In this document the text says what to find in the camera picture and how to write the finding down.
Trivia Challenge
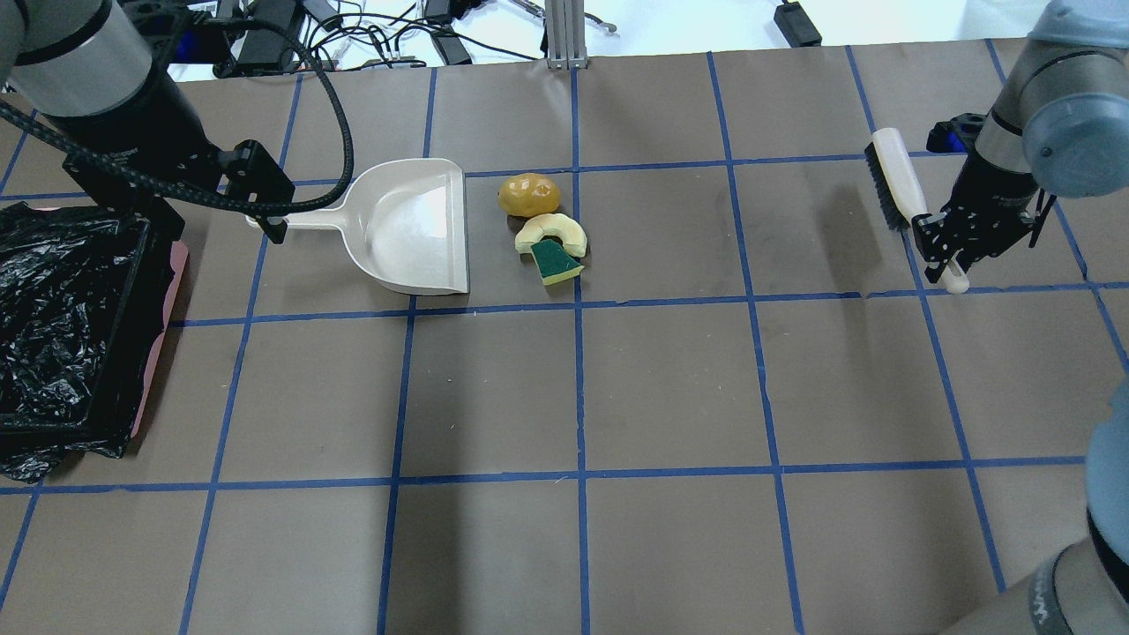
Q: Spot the beige plastic dustpan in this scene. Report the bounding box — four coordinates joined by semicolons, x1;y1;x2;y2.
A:
287;158;469;295

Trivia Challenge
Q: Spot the green yellow sponge piece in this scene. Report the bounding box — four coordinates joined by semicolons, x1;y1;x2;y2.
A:
531;240;585;287

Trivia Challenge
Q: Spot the aluminium frame post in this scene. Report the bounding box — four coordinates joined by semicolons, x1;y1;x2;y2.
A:
544;0;589;70

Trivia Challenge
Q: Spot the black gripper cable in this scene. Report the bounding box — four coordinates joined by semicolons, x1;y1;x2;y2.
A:
0;18;355;217

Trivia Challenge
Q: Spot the white hand brush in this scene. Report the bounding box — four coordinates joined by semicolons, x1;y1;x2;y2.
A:
864;127;970;295

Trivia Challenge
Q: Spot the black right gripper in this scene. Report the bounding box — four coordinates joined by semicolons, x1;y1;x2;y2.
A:
910;155;1057;284

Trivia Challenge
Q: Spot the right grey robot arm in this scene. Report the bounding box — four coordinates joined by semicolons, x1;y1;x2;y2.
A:
911;1;1128;284

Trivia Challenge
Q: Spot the pale apple slice toy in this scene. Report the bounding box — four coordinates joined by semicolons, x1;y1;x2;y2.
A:
513;214;589;258

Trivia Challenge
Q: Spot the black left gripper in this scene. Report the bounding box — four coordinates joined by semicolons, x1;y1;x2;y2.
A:
62;139;295;238

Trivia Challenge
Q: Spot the bin with black bag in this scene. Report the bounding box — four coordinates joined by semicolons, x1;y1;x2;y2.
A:
1;202;175;482

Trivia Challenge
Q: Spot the black power adapter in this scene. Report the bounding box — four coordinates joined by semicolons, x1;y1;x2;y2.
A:
773;1;823;49

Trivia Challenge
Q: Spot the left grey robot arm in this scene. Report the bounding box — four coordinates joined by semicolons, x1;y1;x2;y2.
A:
1;1;295;243

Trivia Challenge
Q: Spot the yellow toy potato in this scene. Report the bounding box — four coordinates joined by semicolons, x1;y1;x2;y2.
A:
497;173;562;218

